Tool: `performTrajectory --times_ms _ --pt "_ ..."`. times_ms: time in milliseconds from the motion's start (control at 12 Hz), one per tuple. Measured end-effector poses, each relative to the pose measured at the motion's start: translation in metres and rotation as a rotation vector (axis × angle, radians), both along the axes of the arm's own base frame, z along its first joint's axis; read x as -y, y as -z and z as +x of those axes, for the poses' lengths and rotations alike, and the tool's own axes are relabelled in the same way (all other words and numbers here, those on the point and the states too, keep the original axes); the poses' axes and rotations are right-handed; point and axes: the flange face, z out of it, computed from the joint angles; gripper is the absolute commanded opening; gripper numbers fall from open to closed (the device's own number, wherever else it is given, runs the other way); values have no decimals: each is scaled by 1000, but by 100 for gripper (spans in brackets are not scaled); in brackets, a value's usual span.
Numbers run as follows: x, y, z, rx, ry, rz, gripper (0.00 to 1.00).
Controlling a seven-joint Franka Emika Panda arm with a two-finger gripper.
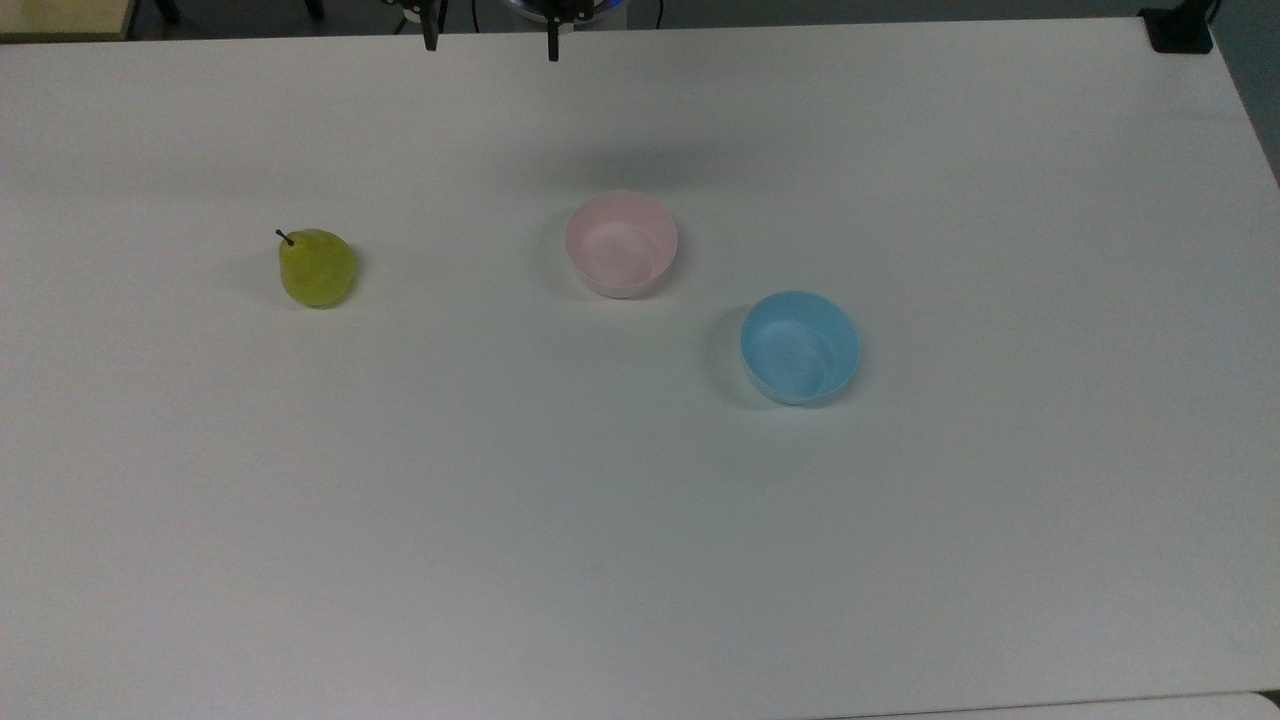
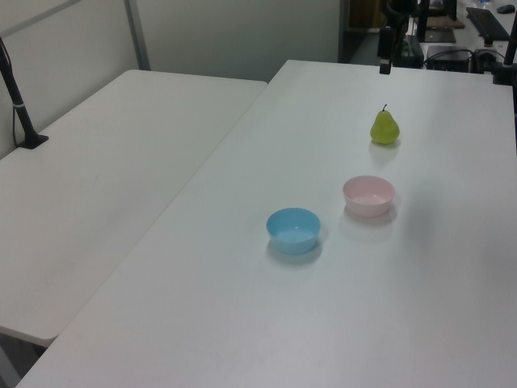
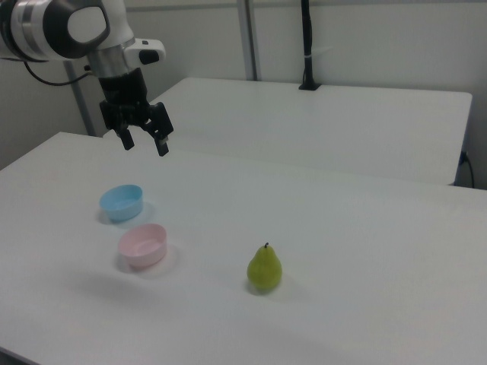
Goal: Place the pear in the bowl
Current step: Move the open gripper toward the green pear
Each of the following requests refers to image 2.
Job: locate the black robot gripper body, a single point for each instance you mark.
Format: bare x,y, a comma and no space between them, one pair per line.
398,12

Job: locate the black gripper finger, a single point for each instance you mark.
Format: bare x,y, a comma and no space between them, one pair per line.
398,40
385,48

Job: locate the green pear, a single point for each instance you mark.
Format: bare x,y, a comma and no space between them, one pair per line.
385,128

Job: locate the pink plastic bowl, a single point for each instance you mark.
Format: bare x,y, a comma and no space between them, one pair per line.
368,196

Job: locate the blue plastic bowl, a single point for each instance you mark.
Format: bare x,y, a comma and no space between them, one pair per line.
293,230

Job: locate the brown wooden board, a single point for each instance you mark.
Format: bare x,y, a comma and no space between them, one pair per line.
444,22

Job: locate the black electronics box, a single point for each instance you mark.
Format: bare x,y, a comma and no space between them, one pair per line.
448,56

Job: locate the black keyboard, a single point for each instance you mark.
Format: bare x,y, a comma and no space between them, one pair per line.
486,23

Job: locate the black computer mouse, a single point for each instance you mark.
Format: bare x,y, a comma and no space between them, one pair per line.
504,8

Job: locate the black clamp stand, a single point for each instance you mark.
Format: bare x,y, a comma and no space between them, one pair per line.
505,66

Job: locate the white side table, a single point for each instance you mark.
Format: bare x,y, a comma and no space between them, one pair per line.
101,182

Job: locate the grey partition frame post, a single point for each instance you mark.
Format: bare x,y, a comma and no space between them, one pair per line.
138,36

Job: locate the black camera stand pole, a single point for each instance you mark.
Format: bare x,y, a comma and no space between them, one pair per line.
18,105

